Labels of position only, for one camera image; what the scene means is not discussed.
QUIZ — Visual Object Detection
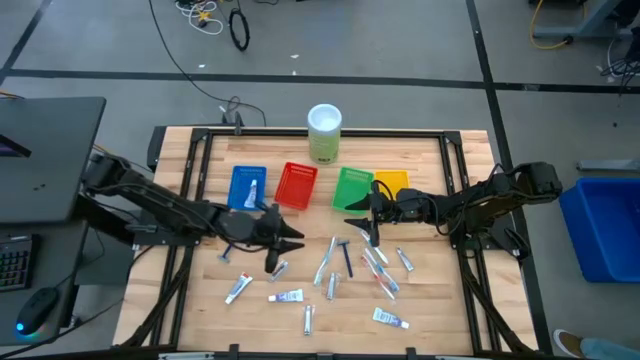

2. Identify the yellow floor cable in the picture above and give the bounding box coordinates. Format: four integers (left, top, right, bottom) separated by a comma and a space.
528, 0, 587, 51

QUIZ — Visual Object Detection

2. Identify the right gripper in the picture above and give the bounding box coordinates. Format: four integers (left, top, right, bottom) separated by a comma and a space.
343, 179, 433, 242

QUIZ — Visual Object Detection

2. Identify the person's leg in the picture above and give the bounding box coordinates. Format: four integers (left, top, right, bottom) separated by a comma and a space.
579, 337, 640, 360

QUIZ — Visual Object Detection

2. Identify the black aluminium table frame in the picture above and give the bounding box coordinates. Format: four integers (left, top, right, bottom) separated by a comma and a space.
119, 124, 544, 357

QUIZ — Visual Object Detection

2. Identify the dark blue disposable razor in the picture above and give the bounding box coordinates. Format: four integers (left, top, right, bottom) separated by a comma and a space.
336, 238, 355, 280

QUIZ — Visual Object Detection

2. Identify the blue plastic basket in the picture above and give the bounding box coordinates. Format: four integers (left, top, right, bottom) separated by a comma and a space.
227, 165, 269, 211

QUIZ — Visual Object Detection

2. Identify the person's shoe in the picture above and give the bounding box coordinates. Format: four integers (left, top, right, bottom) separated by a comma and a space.
552, 328, 586, 359

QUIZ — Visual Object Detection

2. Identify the yellow plastic basket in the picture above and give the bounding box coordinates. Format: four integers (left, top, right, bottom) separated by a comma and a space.
373, 169, 411, 201

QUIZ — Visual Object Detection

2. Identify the backlit black keyboard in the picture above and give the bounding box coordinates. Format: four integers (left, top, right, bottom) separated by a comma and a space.
0, 233, 37, 294

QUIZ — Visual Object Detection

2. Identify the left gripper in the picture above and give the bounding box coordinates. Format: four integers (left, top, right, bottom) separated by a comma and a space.
214, 203, 306, 274

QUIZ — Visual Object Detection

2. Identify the grey stand base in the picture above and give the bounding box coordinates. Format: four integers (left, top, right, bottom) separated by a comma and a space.
532, 0, 635, 41

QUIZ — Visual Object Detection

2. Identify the packaged silver nail clipper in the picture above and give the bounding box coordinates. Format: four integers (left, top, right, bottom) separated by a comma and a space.
325, 272, 341, 302
302, 303, 316, 337
268, 258, 290, 284

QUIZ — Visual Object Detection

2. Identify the grey metal bar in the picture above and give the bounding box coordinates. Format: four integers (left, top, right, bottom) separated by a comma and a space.
575, 158, 640, 174

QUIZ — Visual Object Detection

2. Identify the small green white tube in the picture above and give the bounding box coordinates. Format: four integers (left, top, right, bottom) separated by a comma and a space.
395, 246, 416, 273

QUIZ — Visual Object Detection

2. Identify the white blue toothbrush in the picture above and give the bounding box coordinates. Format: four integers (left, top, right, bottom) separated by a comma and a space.
359, 228, 390, 266

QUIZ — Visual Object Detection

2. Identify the coiled black cable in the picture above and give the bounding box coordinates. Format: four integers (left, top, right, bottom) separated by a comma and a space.
228, 8, 251, 53

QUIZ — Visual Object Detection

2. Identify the white printed toothpaste tube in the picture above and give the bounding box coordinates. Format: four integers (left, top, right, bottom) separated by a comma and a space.
371, 306, 411, 330

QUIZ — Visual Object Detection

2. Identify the black desk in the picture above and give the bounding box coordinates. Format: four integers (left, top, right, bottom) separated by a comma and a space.
0, 96, 107, 224

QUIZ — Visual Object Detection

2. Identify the white purple toothpaste tube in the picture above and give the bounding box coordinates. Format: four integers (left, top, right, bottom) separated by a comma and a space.
267, 288, 305, 304

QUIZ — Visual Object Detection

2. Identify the pale toothbrush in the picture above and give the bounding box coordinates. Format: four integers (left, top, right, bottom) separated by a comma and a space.
312, 235, 339, 288

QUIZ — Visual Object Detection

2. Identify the green white wipes canister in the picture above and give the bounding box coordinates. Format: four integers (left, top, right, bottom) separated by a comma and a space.
306, 103, 344, 166

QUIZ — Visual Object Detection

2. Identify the red plastic basket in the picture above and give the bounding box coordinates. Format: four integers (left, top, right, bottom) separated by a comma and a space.
273, 161, 319, 211

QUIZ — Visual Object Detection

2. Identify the large blue storage bin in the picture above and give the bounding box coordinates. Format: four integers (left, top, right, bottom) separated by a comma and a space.
558, 177, 640, 285

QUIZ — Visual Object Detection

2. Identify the green plastic basket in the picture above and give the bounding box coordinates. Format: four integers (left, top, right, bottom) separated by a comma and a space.
331, 166, 375, 214

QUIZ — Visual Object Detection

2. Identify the white floor cable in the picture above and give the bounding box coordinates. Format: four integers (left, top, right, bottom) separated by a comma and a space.
174, 0, 225, 37

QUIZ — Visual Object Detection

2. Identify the white red toothpaste tube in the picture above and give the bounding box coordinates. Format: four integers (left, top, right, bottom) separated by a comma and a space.
223, 272, 254, 306

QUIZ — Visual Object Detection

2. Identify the small white blue tube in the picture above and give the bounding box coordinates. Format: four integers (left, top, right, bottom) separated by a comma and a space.
243, 179, 259, 210

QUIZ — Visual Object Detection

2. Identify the black computer mouse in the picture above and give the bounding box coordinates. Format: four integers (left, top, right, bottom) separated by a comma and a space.
14, 287, 60, 337

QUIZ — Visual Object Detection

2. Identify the black cable bundle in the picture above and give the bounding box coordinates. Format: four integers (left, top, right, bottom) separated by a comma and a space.
599, 37, 640, 94

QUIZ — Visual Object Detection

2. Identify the long black floor cable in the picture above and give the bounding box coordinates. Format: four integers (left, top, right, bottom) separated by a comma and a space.
147, 0, 269, 127

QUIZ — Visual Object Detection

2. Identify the black table clamp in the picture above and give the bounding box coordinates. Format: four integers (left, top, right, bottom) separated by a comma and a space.
219, 97, 246, 137

